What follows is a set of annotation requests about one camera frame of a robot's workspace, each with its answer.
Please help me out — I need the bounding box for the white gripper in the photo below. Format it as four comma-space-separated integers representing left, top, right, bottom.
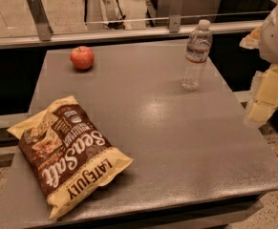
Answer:
239, 4, 278, 127

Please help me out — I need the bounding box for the clear plastic water bottle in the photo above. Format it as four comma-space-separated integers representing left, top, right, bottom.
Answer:
181, 19, 212, 91

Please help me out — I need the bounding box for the brown Late July chip bag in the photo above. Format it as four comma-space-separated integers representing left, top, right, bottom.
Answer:
8, 96, 133, 219

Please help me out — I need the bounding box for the red apple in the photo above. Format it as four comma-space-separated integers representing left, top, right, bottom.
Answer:
70, 46, 95, 70

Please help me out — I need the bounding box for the right metal bracket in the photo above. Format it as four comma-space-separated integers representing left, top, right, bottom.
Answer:
169, 0, 183, 32

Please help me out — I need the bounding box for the metal bracket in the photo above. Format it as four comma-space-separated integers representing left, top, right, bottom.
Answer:
169, 0, 183, 32
26, 0, 53, 41

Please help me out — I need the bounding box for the left metal bracket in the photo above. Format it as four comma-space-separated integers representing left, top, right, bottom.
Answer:
26, 0, 53, 41

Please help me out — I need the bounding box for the metal rail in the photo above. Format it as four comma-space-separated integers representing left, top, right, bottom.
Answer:
0, 19, 266, 51

